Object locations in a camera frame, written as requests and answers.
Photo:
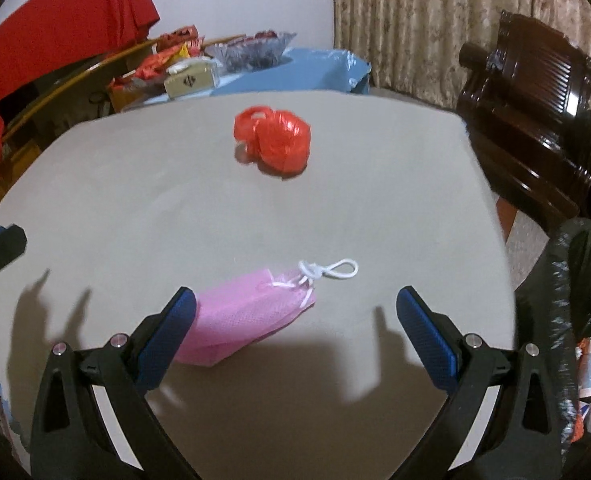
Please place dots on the beige tissue box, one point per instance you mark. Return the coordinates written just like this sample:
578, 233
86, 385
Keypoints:
190, 76

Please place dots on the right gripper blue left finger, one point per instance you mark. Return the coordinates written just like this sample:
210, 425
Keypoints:
69, 438

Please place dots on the pink drawstring bag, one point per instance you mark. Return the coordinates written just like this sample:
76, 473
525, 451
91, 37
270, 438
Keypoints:
253, 307

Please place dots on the white blue medicine box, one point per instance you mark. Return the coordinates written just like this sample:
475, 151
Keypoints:
583, 360

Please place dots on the blue cloth side table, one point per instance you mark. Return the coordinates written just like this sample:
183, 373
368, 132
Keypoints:
301, 69

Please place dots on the grey table cloth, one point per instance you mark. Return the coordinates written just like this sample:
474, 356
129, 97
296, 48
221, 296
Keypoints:
121, 212

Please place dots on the beige patterned curtain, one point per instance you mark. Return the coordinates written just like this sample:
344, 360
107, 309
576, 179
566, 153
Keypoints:
413, 46

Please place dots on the black lined trash bin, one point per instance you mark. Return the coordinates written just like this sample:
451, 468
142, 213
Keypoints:
553, 311

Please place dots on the glass fruit bowl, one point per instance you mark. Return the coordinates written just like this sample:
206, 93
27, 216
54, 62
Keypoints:
263, 50

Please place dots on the red cloth cover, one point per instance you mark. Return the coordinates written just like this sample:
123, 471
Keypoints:
45, 35

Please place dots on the wooden tv cabinet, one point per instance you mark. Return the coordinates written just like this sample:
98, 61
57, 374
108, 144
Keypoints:
40, 112

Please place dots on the red plastic bag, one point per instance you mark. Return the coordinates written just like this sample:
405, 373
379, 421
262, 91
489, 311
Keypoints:
278, 139

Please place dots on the red bag on cabinet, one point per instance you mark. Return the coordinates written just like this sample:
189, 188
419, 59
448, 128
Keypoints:
178, 36

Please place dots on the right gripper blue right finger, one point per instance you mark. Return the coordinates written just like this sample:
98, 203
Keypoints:
521, 439

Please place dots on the dark wooden armchair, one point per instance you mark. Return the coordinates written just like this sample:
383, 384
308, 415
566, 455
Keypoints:
526, 108

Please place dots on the red snack packets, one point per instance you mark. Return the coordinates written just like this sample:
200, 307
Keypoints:
152, 70

